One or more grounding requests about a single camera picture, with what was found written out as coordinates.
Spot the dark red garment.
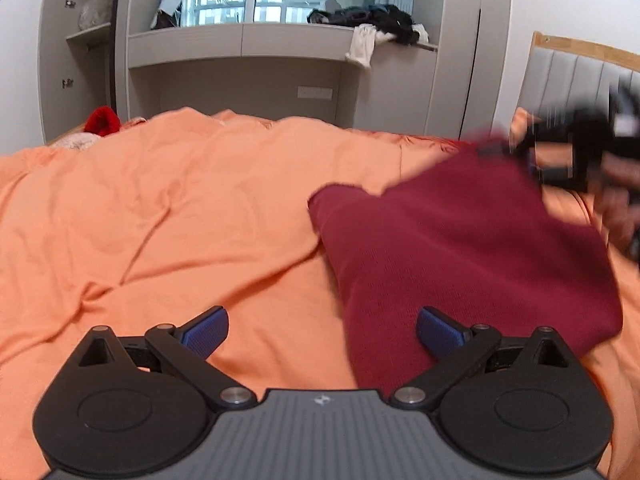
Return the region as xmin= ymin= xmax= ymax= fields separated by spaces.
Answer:
xmin=308 ymin=143 xmax=623 ymax=393

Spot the pile of dark clothes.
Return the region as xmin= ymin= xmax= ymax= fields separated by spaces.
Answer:
xmin=307 ymin=4 xmax=420 ymax=46

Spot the person's right hand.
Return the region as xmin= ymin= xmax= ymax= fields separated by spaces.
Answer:
xmin=593 ymin=153 xmax=639 ymax=262

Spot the wooden grey padded headboard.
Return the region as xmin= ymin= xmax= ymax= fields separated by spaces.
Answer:
xmin=516 ymin=32 xmax=639 ymax=116

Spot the orange pillow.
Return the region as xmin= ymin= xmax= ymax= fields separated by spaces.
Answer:
xmin=509 ymin=107 xmax=540 ymax=151

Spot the orange duvet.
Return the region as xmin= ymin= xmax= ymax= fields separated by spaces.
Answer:
xmin=1 ymin=108 xmax=639 ymax=479

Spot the pale pink fluffy item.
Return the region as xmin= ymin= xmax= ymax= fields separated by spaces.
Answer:
xmin=49 ymin=132 xmax=101 ymax=151

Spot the bright red plush item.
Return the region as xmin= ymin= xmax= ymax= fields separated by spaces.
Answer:
xmin=82 ymin=106 xmax=122 ymax=138

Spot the white cloth hanging off ledge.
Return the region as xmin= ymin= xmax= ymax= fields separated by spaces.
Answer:
xmin=345 ymin=24 xmax=378 ymax=70

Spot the grey window desk unit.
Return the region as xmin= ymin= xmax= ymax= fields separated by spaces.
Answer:
xmin=114 ymin=0 xmax=511 ymax=139

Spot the grey wardrobe with open door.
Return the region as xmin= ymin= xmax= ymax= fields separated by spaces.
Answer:
xmin=38 ymin=0 xmax=115 ymax=143

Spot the white bundle on wardrobe shelf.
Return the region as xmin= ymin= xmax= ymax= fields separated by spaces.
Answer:
xmin=78 ymin=0 xmax=112 ymax=30

